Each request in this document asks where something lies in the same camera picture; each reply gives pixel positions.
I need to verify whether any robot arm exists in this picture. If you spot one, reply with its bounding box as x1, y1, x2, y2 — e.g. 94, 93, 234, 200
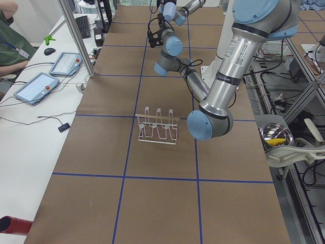
156, 0, 206, 26
154, 1, 301, 140

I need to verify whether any small silver cylinder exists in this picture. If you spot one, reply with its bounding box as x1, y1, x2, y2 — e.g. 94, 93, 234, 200
76, 82, 85, 93

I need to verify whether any small black device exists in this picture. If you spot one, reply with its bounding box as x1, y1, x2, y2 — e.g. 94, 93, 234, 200
58, 123, 70, 132

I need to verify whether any steel bowl with corn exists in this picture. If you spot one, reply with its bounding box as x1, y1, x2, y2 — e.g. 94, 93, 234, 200
259, 123, 294, 151

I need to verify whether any far teach pendant tablet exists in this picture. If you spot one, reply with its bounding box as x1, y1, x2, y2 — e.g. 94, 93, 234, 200
49, 52, 82, 77

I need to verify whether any teach pendant tablet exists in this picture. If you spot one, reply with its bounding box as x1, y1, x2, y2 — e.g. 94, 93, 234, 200
49, 52, 82, 77
14, 72, 59, 105

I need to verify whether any black keyboard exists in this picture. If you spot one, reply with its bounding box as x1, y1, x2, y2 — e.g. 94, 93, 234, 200
75, 16, 91, 39

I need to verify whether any near teach pendant tablet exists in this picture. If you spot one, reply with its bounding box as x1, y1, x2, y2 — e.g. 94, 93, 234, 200
14, 72, 59, 105

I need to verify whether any black computer mouse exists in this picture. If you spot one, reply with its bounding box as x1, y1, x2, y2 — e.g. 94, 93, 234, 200
44, 48, 56, 56

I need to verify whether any green clamp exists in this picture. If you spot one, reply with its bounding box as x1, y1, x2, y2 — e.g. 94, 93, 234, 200
44, 35, 56, 46

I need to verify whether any person in green shirt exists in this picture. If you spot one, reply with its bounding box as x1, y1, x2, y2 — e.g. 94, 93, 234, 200
0, 0, 38, 97

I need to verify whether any red cylinder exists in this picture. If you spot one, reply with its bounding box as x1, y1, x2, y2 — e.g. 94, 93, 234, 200
1, 216, 33, 236

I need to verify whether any white wire cup holder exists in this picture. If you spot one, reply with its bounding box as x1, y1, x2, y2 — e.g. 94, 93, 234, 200
136, 106, 180, 145

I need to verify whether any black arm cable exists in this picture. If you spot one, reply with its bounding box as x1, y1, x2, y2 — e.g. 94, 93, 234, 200
176, 58, 204, 97

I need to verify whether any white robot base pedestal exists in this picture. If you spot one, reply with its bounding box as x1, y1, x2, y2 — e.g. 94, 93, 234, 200
201, 0, 234, 88

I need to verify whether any aluminium frame post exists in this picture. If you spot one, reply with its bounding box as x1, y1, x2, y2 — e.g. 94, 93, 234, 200
58, 0, 95, 78

